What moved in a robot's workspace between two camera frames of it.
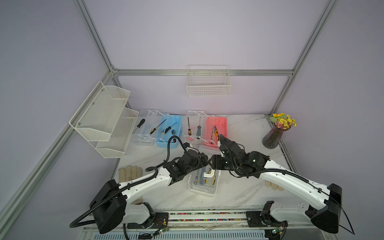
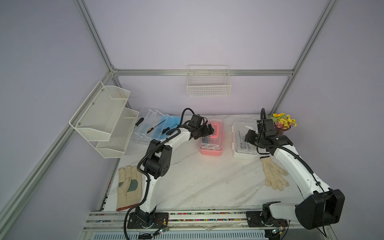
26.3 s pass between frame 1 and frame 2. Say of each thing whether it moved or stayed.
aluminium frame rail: stayed
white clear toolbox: moved
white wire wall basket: stayed
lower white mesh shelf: stayed
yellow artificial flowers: stayed
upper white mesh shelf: stayed
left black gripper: moved
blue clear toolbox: stayed
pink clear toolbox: moved
